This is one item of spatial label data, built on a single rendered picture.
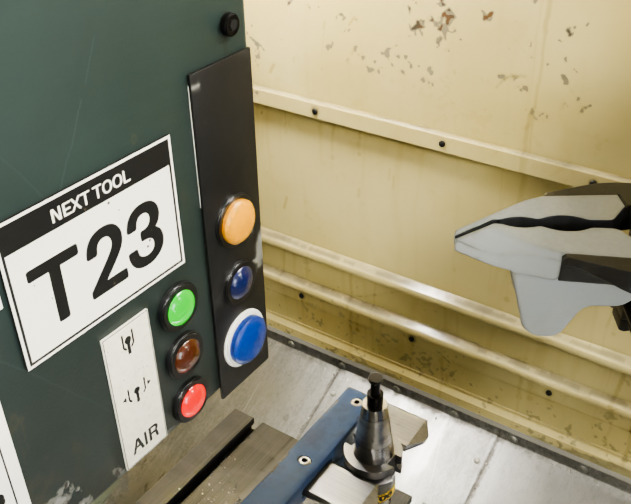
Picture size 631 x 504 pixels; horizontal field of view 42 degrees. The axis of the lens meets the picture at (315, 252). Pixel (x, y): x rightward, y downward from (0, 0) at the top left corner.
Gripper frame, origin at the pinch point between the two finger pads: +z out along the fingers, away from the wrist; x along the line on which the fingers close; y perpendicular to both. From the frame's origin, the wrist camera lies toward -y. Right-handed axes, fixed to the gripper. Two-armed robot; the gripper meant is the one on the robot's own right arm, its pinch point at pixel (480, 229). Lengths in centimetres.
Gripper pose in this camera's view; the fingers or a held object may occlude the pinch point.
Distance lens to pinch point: 42.9
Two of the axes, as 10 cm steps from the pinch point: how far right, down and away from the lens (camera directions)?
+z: -10.0, -0.3, 0.7
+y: 0.1, 8.4, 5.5
